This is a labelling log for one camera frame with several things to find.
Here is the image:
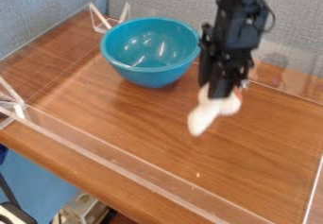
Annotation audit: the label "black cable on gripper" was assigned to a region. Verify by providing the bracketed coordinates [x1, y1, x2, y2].
[256, 0, 277, 33]

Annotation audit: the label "clear acrylic tray walls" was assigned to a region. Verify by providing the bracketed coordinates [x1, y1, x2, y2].
[0, 10, 323, 224]

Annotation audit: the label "black stand leg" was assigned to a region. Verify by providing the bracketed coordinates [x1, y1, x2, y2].
[0, 173, 37, 224]

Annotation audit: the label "blue bowl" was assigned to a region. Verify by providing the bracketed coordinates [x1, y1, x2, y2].
[100, 17, 200, 88]

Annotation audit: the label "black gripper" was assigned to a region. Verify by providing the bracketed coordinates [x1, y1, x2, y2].
[197, 0, 269, 99]

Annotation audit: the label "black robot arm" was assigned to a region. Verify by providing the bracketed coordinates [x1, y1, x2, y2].
[197, 0, 274, 99]

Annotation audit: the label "white power strip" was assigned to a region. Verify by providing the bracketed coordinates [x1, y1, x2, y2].
[50, 193, 109, 224]

